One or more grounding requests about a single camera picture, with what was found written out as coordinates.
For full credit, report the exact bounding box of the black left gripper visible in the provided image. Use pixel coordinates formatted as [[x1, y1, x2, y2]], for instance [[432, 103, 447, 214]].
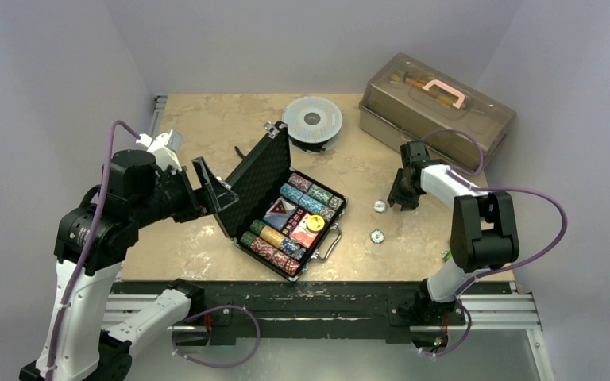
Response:
[[133, 155, 237, 225]]

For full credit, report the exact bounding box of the white blue chip four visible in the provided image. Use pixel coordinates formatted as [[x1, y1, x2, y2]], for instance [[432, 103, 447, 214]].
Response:
[[373, 200, 388, 214]]

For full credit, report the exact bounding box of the white blue chip five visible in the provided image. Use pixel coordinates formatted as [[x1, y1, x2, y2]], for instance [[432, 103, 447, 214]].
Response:
[[369, 229, 385, 244]]

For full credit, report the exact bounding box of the blue playing card deck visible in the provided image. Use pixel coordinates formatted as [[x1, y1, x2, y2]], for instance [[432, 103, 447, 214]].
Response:
[[262, 197, 290, 231]]

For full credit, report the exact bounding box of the red triangular all-in marker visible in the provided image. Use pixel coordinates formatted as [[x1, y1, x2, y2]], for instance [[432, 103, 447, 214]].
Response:
[[271, 198, 297, 216]]

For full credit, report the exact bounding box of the black poker set case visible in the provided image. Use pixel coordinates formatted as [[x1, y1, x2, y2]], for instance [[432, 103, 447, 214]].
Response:
[[217, 121, 348, 282]]

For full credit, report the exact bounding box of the yellow big blind button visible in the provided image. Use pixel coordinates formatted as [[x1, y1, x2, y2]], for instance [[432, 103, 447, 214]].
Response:
[[306, 214, 326, 233]]

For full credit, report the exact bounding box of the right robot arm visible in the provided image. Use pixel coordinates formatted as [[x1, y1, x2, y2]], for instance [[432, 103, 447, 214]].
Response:
[[388, 141, 519, 323]]

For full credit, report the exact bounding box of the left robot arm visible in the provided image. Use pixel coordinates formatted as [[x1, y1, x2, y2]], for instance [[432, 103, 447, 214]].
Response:
[[19, 150, 238, 380]]

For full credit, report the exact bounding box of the yellow chip stack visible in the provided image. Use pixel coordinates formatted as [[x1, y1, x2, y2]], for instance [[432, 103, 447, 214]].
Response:
[[260, 225, 286, 248]]

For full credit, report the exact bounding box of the red chip stack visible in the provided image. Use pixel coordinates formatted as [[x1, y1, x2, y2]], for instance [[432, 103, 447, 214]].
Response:
[[249, 237, 299, 276]]

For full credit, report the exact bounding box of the red dice row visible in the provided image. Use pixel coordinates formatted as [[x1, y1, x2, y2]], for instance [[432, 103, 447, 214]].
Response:
[[281, 208, 306, 236]]

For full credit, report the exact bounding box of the light blue chip stack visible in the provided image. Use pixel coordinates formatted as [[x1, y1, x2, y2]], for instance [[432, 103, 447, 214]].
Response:
[[280, 183, 324, 214]]

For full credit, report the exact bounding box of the green chip stack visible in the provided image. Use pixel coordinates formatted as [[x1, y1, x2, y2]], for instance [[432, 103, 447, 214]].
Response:
[[307, 184, 344, 221]]

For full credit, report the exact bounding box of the purple chip stack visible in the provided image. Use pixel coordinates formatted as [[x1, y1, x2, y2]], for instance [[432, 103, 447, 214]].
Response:
[[288, 172, 313, 194]]

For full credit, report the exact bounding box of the dark blue chip stack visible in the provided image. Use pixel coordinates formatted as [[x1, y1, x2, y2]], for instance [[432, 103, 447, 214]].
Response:
[[279, 238, 306, 261]]

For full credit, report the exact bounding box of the translucent brown storage box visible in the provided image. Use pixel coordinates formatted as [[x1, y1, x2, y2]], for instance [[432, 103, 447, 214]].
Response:
[[359, 53, 516, 172]]

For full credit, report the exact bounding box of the red playing card deck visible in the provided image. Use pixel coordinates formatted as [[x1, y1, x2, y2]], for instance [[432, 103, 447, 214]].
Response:
[[289, 213, 322, 248]]

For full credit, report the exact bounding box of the black orange handled tool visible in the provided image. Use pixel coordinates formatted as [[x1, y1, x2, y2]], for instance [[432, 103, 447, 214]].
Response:
[[234, 146, 245, 159]]

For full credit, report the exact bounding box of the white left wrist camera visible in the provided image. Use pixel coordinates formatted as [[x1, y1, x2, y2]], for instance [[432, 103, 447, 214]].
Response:
[[136, 129, 183, 172]]

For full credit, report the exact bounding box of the pink box handle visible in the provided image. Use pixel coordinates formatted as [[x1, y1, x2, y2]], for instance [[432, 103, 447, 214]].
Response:
[[421, 79, 466, 110]]

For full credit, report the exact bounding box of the white perforated cable spool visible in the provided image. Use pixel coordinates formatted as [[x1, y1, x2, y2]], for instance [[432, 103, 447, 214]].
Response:
[[281, 96, 343, 154]]

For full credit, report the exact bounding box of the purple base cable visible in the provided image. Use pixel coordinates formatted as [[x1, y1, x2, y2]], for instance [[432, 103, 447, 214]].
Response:
[[172, 305, 263, 370]]

